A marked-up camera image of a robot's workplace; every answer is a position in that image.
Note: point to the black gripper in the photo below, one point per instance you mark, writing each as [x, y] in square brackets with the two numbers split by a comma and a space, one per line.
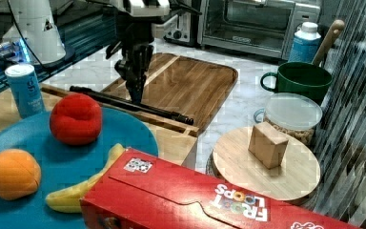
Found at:
[133, 36]

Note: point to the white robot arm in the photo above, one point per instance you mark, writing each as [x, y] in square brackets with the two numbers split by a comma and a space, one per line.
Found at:
[151, 9]

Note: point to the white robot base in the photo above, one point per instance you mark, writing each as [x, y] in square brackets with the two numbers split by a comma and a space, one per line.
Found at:
[33, 37]

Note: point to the wooden cutting board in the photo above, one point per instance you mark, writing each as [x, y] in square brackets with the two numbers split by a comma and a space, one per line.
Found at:
[191, 87]

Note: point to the red plush apple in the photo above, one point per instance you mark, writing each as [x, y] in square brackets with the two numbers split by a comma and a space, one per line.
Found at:
[76, 120]

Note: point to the silver toaster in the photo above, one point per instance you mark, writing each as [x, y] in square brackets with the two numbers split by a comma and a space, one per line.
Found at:
[181, 24]

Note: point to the red cereal box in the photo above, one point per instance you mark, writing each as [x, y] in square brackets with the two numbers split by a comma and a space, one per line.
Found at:
[141, 191]

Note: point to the blue plate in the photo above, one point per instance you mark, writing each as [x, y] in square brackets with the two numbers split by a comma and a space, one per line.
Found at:
[63, 165]

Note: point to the blue shaker can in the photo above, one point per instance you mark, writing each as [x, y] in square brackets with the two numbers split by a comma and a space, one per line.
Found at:
[25, 89]

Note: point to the light blue mug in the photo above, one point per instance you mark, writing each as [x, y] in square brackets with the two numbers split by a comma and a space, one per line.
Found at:
[258, 115]

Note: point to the yellow plush banana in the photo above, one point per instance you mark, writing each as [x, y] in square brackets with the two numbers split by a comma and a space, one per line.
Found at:
[67, 200]

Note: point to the white ceramic jar wooden lid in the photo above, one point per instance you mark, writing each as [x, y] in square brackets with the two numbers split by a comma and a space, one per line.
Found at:
[263, 160]

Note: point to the silver toaster oven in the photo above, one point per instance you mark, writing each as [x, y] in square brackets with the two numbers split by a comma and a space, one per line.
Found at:
[263, 27]

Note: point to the orange plush fruit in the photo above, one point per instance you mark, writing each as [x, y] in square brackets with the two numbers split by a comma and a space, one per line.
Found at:
[20, 174]

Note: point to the clear cereal container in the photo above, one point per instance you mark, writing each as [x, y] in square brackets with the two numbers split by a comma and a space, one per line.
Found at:
[294, 115]

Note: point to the green mug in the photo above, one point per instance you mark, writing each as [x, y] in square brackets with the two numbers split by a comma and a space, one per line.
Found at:
[298, 78]

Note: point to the white blue bottle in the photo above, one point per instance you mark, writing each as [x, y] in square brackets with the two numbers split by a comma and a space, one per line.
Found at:
[305, 43]

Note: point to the wooden spoon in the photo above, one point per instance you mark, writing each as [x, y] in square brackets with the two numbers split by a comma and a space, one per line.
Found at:
[331, 36]

